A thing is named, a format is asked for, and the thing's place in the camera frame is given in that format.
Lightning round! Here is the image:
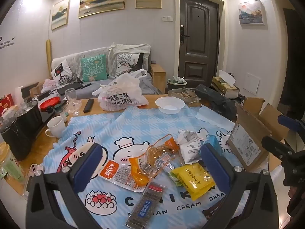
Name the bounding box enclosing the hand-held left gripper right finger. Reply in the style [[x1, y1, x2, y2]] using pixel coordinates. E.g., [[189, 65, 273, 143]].
[[200, 143, 278, 229]]

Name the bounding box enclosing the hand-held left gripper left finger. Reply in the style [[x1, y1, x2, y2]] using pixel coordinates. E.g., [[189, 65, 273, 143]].
[[25, 142, 108, 229]]

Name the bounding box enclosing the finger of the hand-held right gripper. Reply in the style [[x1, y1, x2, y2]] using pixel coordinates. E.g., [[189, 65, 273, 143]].
[[278, 114, 305, 134], [261, 136, 296, 158]]

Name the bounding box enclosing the teal snack box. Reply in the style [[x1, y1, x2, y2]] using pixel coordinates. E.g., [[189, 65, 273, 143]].
[[202, 135, 224, 163]]

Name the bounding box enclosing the yellow snack packet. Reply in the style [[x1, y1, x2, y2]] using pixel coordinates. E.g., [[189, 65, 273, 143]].
[[171, 163, 216, 201]]

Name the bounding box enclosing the orange and white snack packet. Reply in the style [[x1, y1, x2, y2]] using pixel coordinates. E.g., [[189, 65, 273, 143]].
[[98, 157, 153, 193]]

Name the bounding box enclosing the small green snack packet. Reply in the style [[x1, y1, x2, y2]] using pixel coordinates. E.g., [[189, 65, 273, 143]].
[[163, 163, 183, 184]]

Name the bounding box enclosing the dark brown snack packet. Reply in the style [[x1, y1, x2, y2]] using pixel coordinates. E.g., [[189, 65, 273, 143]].
[[201, 202, 228, 222]]

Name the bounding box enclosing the clear snack packet orange top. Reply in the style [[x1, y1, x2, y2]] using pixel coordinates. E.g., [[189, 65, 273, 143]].
[[143, 134, 181, 179]]

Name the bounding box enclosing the dark sesame bar packet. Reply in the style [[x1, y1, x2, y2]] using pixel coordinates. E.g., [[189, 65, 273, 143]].
[[125, 182, 166, 229]]

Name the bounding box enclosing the white mug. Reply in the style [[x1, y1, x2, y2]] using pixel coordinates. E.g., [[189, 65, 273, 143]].
[[45, 116, 66, 138]]

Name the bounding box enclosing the black remote control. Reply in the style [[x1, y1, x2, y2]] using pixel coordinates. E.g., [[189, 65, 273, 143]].
[[83, 99, 94, 113]]

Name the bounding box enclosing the white phone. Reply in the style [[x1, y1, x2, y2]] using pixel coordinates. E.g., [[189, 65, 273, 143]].
[[24, 163, 46, 199]]

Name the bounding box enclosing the dark bag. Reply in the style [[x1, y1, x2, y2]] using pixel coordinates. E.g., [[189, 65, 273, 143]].
[[195, 84, 237, 120]]

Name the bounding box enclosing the blue checkered printed tablecloth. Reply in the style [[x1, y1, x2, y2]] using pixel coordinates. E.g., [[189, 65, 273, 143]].
[[39, 104, 241, 229]]

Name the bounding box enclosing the wine glass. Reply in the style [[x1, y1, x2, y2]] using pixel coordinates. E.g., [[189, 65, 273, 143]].
[[65, 88, 82, 116]]

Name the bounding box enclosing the tissue box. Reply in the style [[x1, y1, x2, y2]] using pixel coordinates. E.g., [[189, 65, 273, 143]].
[[212, 70, 240, 98]]

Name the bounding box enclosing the white printed plastic bag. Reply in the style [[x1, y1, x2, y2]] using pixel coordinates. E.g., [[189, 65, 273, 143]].
[[92, 69, 149, 111]]

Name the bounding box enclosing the red round lid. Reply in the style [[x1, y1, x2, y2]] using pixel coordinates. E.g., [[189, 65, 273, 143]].
[[39, 97, 63, 110]]

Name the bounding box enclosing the white bowl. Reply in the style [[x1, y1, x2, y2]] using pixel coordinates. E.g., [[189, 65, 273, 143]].
[[155, 97, 185, 114]]

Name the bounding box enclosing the glass tray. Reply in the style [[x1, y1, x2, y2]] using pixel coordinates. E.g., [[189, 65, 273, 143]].
[[168, 87, 202, 105]]

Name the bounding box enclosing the black pot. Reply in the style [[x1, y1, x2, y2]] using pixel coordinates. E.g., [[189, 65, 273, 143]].
[[14, 101, 44, 134]]

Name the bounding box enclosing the black laptop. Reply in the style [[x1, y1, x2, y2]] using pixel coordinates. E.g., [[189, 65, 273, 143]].
[[57, 81, 83, 96]]

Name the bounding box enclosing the milk tea cup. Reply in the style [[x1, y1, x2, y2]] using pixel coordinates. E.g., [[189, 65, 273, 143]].
[[0, 142, 25, 184]]

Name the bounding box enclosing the black kettle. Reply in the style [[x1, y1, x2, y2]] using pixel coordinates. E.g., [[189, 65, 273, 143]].
[[0, 118, 32, 161]]

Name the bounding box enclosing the pink cloth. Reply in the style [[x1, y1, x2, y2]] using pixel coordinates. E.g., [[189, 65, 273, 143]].
[[42, 78, 58, 91]]

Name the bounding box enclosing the black and white cushion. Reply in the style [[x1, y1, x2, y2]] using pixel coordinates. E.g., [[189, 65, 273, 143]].
[[51, 59, 77, 85]]

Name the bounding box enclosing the teal tree cushion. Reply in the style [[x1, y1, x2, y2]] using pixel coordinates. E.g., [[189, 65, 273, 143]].
[[80, 54, 108, 81]]

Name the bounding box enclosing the grey sofa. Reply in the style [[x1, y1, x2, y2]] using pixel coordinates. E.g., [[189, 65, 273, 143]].
[[43, 46, 165, 98]]

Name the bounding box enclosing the red gift bag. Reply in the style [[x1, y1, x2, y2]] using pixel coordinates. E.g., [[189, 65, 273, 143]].
[[0, 94, 15, 115]]

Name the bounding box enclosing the small cardboard box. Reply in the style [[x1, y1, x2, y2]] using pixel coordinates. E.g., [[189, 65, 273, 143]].
[[150, 63, 166, 93]]

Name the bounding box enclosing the white tree cushion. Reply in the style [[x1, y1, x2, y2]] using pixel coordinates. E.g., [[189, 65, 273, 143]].
[[116, 52, 144, 75]]

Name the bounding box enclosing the framed mountain painting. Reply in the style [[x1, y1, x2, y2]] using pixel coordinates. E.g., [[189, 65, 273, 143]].
[[238, 0, 267, 26]]

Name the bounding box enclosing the beige rolled mat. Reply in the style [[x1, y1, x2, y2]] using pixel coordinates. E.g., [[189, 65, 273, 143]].
[[45, 39, 52, 79]]

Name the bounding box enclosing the dark brown door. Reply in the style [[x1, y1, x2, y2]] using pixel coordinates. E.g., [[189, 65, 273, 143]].
[[177, 0, 220, 86]]

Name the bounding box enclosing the small framed painting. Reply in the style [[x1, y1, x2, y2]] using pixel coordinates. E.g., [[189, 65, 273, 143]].
[[51, 0, 70, 31]]

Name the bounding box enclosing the white wall panel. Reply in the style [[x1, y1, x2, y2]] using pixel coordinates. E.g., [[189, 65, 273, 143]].
[[245, 73, 260, 94]]

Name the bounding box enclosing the door lock handle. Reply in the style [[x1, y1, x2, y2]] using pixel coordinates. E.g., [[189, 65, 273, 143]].
[[180, 24, 190, 46]]

